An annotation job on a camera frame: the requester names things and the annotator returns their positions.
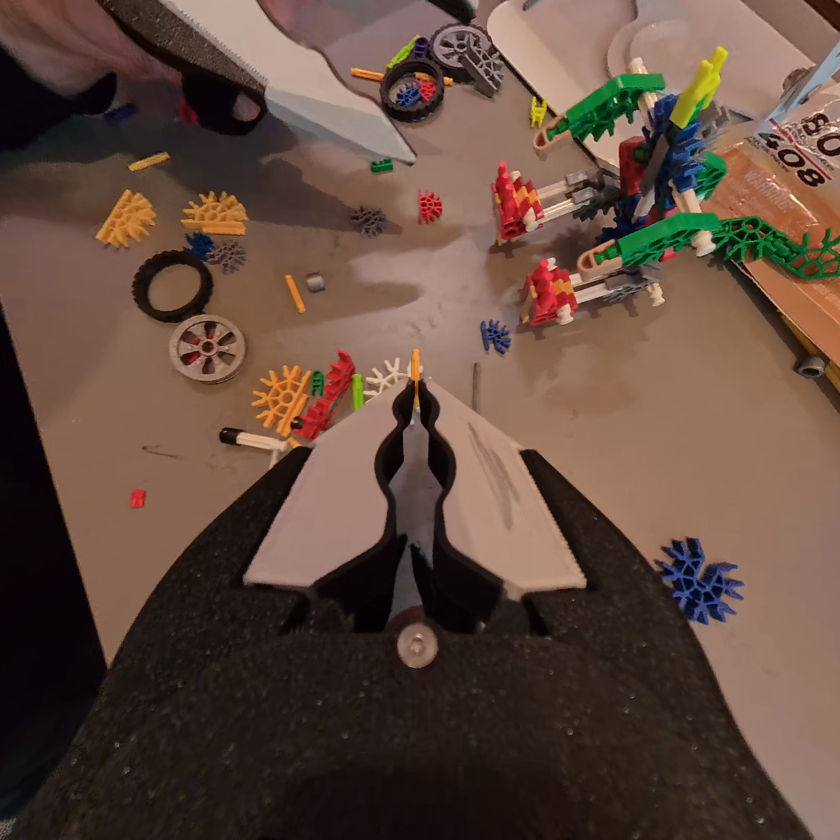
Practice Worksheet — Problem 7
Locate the long grey fan connector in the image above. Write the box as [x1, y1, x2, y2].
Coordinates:
[458, 47, 506, 99]

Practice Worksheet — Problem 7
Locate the yellow fan connector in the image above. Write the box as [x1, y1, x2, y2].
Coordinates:
[95, 189, 158, 250]

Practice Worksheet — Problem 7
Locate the yellow snowflake connector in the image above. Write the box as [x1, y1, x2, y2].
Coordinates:
[251, 365, 313, 435]

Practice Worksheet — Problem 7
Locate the red toothed connector assembly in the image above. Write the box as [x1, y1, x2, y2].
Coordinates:
[292, 350, 357, 442]

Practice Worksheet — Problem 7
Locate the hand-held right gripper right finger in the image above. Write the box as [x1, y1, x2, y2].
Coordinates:
[420, 379, 588, 634]

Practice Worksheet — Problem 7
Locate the white snowflake connector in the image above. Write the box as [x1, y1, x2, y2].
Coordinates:
[364, 356, 413, 400]

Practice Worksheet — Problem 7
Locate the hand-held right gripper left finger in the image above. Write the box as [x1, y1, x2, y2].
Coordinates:
[243, 382, 416, 634]

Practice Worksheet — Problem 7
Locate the grey spoked wheel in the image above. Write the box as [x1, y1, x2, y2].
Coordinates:
[430, 23, 494, 83]
[168, 314, 248, 385]

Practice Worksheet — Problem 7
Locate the colourful construction toy model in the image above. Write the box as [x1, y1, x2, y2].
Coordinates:
[491, 45, 840, 329]

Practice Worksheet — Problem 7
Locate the black rubber tyre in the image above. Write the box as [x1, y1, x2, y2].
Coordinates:
[379, 58, 447, 124]
[131, 248, 215, 324]

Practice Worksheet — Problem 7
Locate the person's left hand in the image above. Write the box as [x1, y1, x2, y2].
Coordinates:
[0, 0, 183, 101]

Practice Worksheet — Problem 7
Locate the orange cardboard toy box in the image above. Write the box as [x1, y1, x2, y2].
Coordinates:
[699, 92, 840, 395]

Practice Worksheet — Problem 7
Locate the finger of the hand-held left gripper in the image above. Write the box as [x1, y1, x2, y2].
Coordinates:
[425, 0, 481, 26]
[159, 0, 419, 166]

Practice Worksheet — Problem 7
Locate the large blue snowflake connector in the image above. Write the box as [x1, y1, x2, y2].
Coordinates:
[655, 537, 746, 626]

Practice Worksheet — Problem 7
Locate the yellow half-round connector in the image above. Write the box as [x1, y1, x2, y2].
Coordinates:
[180, 190, 249, 237]

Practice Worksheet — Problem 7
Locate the white stand base board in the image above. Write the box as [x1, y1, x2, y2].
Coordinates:
[487, 0, 818, 173]

